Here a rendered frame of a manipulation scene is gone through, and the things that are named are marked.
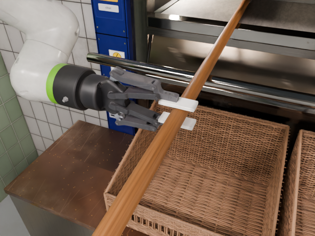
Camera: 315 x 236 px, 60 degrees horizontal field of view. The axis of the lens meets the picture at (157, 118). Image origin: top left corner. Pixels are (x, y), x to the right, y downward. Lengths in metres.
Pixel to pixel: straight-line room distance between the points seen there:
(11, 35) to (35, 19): 0.98
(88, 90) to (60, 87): 0.06
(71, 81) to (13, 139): 1.42
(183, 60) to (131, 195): 0.82
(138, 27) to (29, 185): 0.79
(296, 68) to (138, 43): 0.60
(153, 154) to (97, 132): 1.05
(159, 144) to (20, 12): 0.40
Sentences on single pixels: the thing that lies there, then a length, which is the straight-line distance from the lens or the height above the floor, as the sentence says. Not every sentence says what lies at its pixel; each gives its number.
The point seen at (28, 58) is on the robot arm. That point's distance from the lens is 0.66.
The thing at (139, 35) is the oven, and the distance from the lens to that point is 1.15.
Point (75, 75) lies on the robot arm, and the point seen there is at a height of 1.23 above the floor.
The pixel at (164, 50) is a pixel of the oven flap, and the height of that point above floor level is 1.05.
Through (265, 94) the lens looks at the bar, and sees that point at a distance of 0.68.
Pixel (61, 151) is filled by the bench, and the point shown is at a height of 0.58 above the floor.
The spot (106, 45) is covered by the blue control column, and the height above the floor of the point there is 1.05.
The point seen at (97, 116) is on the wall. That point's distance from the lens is 1.52.
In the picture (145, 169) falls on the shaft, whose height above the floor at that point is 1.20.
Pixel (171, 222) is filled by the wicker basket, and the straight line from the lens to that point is 0.93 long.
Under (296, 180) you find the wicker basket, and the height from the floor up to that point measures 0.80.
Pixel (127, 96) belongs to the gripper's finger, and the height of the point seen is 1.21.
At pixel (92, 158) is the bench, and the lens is 1.32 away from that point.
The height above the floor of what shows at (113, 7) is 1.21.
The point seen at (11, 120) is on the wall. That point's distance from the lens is 1.91.
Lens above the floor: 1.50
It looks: 37 degrees down
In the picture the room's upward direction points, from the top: straight up
